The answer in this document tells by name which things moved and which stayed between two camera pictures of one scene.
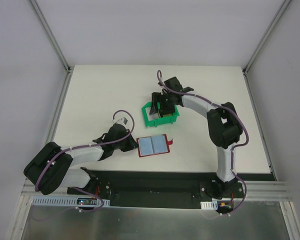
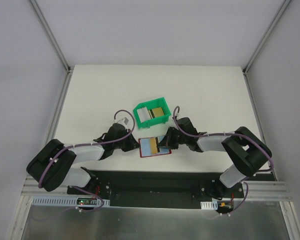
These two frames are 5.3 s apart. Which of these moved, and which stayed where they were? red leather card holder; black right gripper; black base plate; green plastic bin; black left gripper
Moved: green plastic bin; black right gripper
Stayed: black left gripper; red leather card holder; black base plate
